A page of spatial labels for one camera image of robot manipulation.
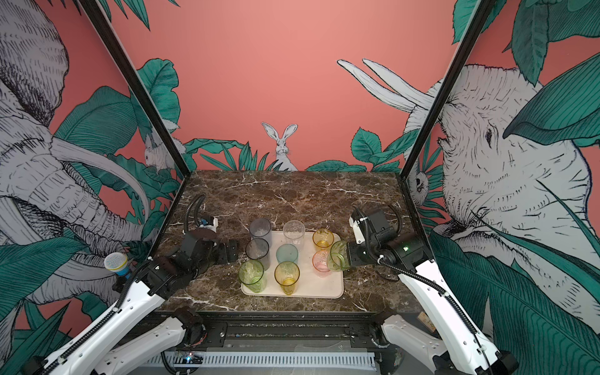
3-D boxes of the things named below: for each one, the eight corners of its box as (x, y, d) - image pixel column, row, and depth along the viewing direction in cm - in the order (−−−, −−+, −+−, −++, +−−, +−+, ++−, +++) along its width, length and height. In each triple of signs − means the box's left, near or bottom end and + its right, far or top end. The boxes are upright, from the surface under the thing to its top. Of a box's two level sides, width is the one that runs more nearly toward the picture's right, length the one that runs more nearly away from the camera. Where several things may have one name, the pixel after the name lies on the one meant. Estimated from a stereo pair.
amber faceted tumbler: (313, 255, 93) (313, 246, 87) (312, 238, 98) (313, 228, 92) (332, 255, 93) (334, 246, 87) (331, 238, 98) (333, 228, 92)
